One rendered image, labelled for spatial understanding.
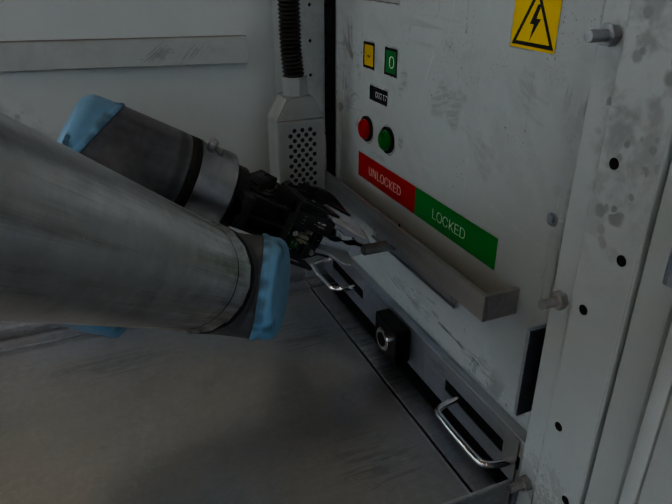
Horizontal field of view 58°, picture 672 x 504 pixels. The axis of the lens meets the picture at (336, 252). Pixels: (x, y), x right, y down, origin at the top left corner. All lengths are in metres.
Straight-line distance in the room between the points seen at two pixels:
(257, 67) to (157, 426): 0.56
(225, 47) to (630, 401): 0.75
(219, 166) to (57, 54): 0.43
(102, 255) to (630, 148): 0.31
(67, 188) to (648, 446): 0.36
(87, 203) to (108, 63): 0.72
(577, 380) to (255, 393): 0.44
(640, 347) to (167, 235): 0.31
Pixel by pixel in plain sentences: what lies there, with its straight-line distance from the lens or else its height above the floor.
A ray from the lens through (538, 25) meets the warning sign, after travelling 0.55.
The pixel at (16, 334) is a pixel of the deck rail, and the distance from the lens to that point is 1.01.
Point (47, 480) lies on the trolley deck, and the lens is 0.76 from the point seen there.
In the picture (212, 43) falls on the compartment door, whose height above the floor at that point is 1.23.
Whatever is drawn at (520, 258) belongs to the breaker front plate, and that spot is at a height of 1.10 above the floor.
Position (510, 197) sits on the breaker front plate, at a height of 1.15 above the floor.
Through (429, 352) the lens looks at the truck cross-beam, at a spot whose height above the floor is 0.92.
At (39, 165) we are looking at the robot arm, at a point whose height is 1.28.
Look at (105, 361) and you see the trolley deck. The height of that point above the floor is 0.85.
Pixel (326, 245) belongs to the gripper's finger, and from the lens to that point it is 0.75.
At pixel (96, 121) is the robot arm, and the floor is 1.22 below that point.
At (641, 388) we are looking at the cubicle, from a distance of 0.46.
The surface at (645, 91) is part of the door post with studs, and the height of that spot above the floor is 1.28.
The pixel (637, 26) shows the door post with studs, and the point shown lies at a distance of 0.42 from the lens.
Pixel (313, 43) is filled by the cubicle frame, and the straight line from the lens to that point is 0.96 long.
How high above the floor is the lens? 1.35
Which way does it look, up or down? 26 degrees down
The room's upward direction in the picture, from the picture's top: straight up
